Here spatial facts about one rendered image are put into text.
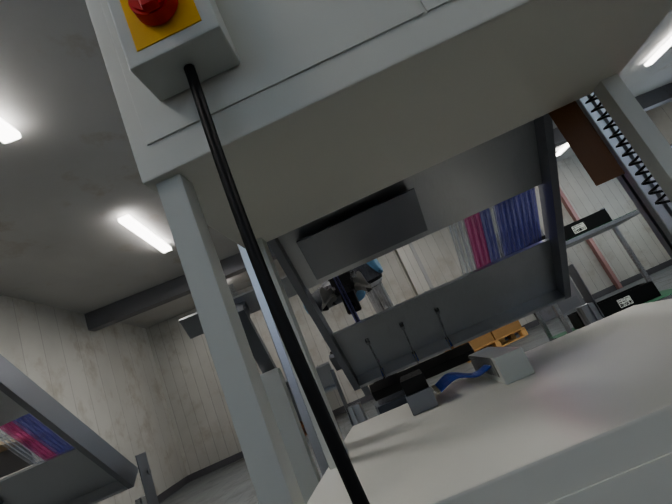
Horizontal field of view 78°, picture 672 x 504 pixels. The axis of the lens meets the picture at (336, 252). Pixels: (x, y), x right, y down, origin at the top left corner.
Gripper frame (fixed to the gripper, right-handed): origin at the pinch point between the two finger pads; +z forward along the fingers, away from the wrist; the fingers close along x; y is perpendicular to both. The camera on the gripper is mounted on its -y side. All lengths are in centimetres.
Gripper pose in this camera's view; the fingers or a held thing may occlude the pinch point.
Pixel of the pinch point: (348, 302)
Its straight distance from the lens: 117.0
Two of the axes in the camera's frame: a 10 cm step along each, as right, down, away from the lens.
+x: 9.1, -4.1, -0.5
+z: 0.8, 2.8, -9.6
